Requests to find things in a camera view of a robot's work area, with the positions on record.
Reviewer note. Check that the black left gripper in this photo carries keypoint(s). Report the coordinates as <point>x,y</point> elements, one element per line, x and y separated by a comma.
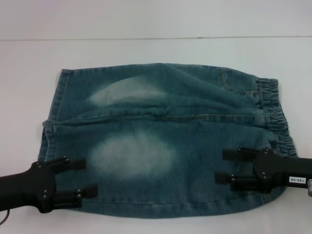
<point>29,187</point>

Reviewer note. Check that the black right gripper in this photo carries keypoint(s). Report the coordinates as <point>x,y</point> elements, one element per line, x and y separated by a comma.
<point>275,170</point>

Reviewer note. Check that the blue denim shorts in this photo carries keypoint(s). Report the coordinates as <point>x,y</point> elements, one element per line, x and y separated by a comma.
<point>156,117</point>

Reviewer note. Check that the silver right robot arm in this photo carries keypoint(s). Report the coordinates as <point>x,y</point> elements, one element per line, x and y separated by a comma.
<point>310,189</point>

